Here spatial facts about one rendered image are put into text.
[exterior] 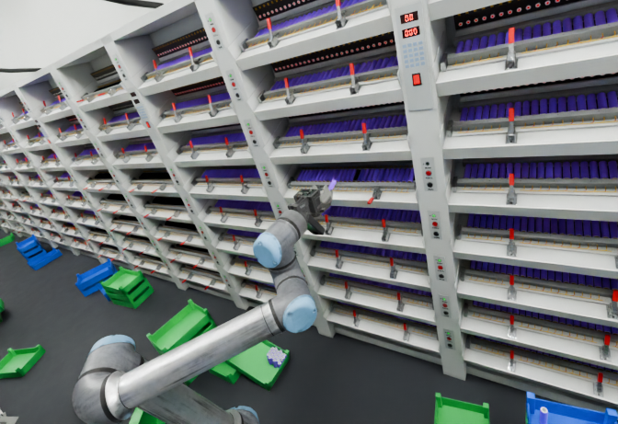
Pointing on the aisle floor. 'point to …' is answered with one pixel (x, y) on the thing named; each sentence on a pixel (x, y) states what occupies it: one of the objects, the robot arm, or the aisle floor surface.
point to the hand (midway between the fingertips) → (327, 193)
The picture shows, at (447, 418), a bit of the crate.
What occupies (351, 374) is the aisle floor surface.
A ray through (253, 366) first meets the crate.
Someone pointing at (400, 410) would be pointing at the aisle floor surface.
